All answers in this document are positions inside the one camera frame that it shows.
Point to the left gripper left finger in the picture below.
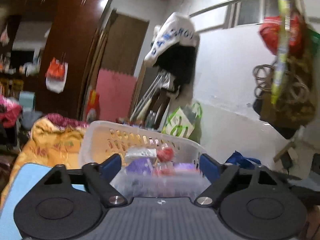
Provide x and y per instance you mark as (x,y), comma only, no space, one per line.
(98,178)

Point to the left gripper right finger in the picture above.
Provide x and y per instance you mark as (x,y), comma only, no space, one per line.
(220,176)

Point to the silver purple medicine box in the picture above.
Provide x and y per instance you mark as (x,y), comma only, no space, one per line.
(140,152)

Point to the purple medicine box torn top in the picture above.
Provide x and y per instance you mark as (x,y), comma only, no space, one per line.
(141,166)

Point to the blue shopping bag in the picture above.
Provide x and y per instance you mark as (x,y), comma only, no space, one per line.
(243,162)

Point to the clear plastic basket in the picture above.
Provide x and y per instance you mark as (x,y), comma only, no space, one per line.
(152,164)

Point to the red candy packet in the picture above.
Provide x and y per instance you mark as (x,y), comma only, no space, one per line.
(165,154)

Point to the yellow orange blanket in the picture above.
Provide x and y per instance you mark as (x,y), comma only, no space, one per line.
(49,145)

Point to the green white tote bag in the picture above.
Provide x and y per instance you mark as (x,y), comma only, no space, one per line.
(183,121)

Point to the pink foam mat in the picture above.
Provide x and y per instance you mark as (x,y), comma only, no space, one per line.
(115,94)

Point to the brown hanging bag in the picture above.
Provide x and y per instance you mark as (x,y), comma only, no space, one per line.
(297,104)

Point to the orange white plastic bag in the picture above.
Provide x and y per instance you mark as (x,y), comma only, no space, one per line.
(56,76)

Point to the white hoodie blue letters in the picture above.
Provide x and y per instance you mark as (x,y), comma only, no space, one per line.
(174,50)

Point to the brown wooden board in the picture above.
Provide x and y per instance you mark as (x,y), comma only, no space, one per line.
(125,37)

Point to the dark red wooden wardrobe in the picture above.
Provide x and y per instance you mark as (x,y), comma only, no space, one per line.
(73,33)

